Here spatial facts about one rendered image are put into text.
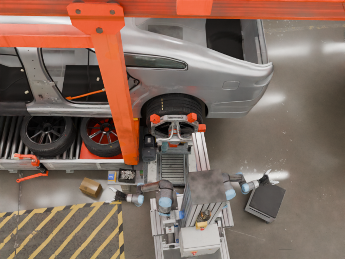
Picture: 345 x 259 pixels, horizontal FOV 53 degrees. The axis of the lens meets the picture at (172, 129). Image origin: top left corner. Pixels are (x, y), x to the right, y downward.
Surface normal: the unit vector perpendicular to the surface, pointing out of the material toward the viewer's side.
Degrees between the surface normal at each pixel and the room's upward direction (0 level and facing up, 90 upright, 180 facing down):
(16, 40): 90
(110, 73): 90
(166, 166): 0
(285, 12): 0
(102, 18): 90
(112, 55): 90
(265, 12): 0
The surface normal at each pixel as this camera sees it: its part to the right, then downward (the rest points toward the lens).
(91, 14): 0.01, 0.90
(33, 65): 0.00, 0.78
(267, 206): 0.03, -0.45
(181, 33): 0.40, -0.41
